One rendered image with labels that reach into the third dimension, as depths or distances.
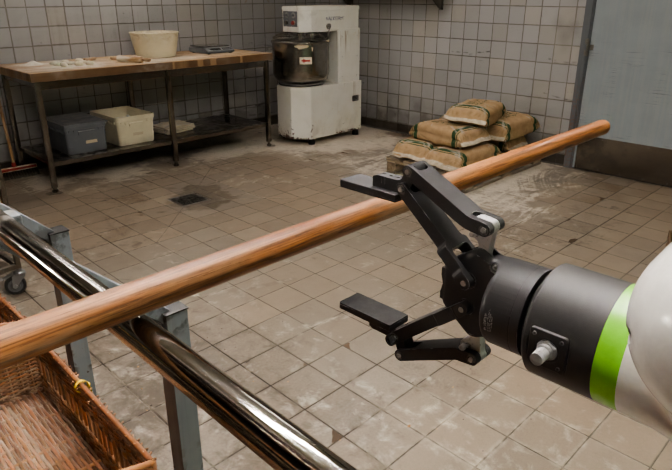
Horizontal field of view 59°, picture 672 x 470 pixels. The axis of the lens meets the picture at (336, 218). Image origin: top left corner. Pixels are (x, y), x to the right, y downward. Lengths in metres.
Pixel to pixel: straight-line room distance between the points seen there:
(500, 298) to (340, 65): 5.77
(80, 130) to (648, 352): 4.98
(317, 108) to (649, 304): 5.73
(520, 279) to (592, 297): 0.06
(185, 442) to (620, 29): 4.76
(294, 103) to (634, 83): 2.98
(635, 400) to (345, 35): 5.88
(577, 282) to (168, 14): 5.91
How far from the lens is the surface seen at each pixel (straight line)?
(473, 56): 5.99
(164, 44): 5.57
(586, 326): 0.46
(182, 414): 1.11
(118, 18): 6.00
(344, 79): 6.26
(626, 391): 0.46
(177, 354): 0.49
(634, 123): 5.36
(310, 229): 0.63
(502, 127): 5.12
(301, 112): 5.95
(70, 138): 5.15
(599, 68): 5.42
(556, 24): 5.59
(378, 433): 2.20
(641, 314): 0.33
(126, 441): 1.14
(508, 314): 0.48
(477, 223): 0.50
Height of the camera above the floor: 1.44
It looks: 21 degrees down
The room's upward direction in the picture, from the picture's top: straight up
